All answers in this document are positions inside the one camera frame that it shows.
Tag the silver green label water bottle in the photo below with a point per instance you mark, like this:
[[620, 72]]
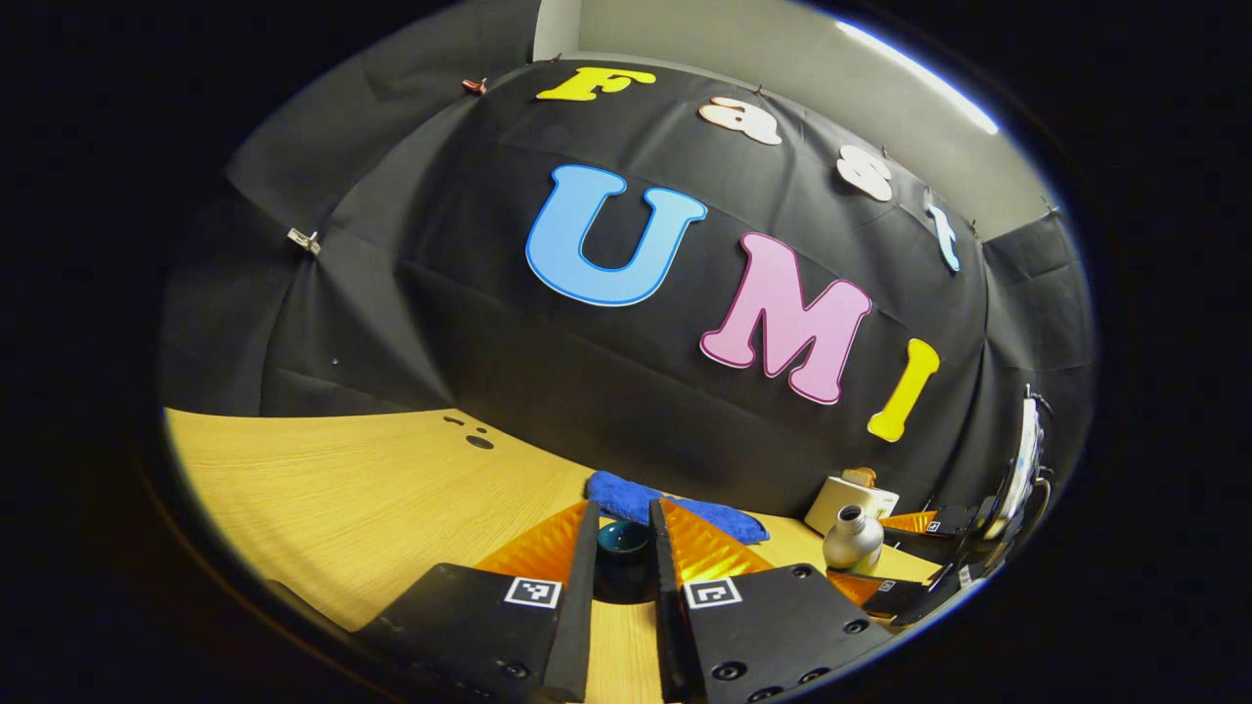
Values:
[[853, 543]]

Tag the white toaster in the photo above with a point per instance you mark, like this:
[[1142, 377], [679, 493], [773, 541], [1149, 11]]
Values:
[[831, 497]]

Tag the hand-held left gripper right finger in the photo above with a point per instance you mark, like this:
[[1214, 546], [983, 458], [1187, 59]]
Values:
[[667, 606]]

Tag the white clip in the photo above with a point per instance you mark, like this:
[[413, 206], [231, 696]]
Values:
[[304, 240]]

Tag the bread slice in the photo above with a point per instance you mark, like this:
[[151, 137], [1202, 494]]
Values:
[[860, 476]]

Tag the blue towel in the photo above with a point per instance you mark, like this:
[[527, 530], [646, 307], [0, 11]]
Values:
[[675, 508]]

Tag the black backdrop cloth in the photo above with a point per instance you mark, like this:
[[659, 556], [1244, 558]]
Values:
[[606, 391]]

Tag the red clip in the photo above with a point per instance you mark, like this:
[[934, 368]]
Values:
[[474, 86]]

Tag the teal teacup lid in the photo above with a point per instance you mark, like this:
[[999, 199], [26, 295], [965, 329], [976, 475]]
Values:
[[623, 540]]

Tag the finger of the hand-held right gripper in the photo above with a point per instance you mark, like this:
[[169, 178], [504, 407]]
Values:
[[944, 521], [895, 596]]

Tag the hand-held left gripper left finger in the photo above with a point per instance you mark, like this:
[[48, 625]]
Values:
[[583, 606]]

